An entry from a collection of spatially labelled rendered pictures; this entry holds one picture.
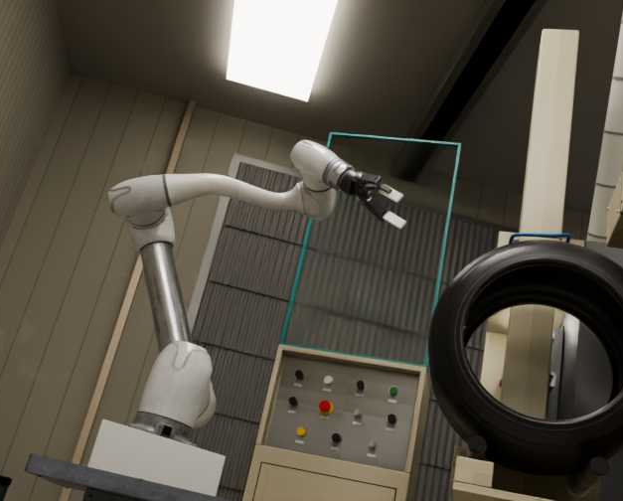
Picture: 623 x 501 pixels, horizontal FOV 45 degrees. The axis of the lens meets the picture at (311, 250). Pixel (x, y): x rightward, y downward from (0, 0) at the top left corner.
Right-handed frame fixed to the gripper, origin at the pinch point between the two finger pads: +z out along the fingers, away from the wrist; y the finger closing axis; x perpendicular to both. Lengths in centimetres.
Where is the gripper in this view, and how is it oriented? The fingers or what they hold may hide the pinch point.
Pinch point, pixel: (398, 211)
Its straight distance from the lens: 219.2
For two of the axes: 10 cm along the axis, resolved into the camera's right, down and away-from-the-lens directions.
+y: -1.7, -5.3, -8.3
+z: 7.3, 4.9, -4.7
